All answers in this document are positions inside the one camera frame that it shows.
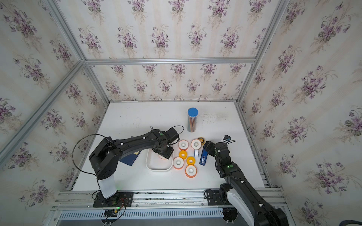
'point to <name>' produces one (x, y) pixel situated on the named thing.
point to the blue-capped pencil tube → (192, 113)
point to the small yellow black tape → (201, 139)
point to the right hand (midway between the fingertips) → (215, 145)
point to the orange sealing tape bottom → (191, 171)
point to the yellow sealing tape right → (190, 160)
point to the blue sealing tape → (196, 153)
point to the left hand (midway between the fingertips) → (167, 155)
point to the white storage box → (154, 163)
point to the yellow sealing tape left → (183, 154)
